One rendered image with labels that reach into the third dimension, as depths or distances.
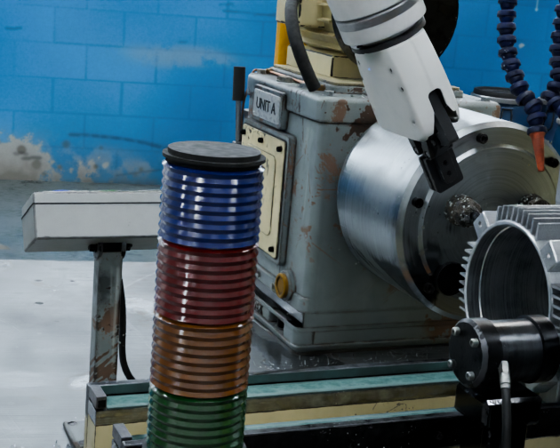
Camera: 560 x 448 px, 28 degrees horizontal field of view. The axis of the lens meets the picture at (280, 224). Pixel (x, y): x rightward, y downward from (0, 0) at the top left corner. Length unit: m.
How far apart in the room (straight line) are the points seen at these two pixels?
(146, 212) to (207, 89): 5.42
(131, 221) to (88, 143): 5.40
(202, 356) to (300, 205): 0.91
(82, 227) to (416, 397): 0.39
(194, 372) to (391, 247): 0.71
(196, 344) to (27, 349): 0.90
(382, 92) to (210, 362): 0.50
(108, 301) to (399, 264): 0.35
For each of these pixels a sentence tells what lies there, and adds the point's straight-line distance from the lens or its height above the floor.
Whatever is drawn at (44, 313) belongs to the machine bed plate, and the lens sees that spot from 1.68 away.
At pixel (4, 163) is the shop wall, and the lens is 6.59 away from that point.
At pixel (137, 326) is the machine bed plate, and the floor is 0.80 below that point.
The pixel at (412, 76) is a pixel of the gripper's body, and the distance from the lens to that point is 1.05.
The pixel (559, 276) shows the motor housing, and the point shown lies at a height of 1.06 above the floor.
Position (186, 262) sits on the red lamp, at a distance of 0.63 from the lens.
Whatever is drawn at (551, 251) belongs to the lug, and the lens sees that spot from 1.08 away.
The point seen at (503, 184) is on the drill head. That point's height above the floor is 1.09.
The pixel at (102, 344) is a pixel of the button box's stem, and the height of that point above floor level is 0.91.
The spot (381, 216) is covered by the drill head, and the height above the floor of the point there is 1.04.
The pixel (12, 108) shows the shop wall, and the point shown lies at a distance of 6.53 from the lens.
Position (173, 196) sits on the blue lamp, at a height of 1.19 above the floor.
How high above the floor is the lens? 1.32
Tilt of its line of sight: 13 degrees down
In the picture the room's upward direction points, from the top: 5 degrees clockwise
